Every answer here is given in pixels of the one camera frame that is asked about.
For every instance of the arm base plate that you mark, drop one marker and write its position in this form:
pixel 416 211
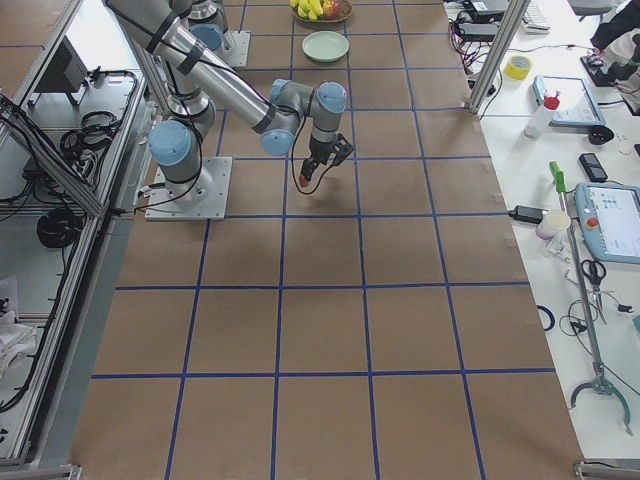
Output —
pixel 206 200
pixel 235 49

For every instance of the black scissors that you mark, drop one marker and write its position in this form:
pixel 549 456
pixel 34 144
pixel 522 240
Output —
pixel 595 271

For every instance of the yellow banana bunch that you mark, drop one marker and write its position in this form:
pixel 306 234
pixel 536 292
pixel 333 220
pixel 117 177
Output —
pixel 311 9

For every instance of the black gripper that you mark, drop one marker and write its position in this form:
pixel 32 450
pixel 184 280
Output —
pixel 318 151

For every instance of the aluminium frame post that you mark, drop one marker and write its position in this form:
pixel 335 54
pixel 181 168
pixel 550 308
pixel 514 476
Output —
pixel 510 23

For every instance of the yellow tape roll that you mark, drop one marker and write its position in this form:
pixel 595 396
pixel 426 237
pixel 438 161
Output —
pixel 518 67

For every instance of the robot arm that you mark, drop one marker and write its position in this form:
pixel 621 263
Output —
pixel 207 20
pixel 189 35

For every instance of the paper cup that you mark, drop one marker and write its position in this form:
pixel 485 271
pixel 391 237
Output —
pixel 553 222

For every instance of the light green plate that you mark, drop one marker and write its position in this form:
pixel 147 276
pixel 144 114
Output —
pixel 325 46

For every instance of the long reach grabber tool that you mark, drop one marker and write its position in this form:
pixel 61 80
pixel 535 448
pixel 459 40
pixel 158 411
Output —
pixel 600 385

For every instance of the clear bottle red cap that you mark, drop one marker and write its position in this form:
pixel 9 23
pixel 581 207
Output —
pixel 541 119

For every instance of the wicker basket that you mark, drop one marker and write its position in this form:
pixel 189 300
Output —
pixel 344 12

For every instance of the red apple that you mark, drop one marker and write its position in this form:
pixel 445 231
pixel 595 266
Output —
pixel 332 9

